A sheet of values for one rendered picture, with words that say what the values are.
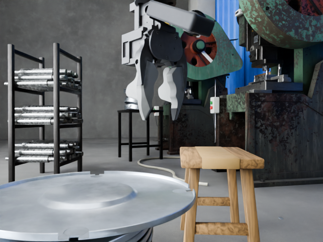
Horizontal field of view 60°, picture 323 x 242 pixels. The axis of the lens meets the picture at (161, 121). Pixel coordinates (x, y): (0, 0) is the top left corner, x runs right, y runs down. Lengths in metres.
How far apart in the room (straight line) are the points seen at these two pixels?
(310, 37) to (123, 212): 1.82
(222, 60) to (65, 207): 3.40
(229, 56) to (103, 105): 3.82
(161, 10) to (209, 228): 0.65
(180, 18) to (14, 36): 6.78
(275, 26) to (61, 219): 1.73
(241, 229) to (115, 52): 6.30
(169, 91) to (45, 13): 6.75
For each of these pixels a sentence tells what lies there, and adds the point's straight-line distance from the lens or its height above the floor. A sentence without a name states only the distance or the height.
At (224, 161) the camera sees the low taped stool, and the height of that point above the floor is 0.32.
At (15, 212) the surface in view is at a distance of 0.37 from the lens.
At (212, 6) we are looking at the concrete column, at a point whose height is 2.67.
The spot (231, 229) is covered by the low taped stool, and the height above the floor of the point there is 0.12.
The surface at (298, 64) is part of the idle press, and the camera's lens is 2.34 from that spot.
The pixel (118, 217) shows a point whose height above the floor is 0.34.
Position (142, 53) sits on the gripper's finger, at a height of 0.55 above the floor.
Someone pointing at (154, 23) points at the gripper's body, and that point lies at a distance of 0.49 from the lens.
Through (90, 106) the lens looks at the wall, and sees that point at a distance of 6.74.
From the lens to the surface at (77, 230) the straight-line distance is 0.29.
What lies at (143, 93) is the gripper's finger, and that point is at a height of 0.48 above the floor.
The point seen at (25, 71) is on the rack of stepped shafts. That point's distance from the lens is 2.21.
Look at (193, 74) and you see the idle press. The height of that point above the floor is 0.99.
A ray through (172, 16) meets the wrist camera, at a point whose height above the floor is 0.59.
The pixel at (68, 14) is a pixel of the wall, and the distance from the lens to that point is 7.16.
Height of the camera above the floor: 0.44
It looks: level
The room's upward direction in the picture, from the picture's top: straight up
